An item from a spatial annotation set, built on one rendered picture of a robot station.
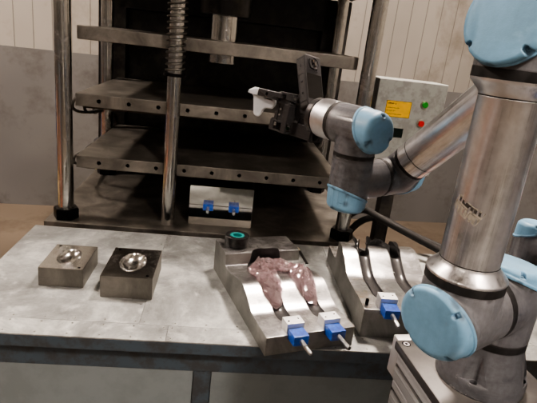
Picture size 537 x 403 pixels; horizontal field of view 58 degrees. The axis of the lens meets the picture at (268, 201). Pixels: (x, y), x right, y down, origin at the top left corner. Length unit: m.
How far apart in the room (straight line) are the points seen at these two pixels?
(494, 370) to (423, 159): 0.37
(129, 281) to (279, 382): 0.52
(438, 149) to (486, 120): 0.23
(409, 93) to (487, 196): 1.50
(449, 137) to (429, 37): 3.91
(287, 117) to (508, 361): 0.59
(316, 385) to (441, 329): 0.80
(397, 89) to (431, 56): 2.66
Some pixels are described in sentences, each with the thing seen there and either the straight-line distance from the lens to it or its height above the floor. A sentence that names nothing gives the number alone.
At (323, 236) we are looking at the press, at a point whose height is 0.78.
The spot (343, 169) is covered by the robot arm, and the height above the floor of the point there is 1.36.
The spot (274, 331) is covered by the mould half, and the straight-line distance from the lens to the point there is 1.30.
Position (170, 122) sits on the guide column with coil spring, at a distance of 1.97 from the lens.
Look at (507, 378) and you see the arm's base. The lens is 0.93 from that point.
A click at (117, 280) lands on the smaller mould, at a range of 1.50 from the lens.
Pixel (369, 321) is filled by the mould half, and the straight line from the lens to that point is 1.43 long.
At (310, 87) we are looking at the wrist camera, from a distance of 0.98.
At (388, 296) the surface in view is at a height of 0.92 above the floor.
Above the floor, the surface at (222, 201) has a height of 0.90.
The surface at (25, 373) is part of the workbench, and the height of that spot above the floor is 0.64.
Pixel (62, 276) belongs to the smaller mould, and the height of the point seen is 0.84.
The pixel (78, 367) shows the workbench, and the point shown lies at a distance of 1.49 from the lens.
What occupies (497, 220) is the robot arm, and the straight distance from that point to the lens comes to 0.72.
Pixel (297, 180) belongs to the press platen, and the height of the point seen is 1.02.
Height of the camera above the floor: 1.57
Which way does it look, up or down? 18 degrees down
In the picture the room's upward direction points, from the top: 7 degrees clockwise
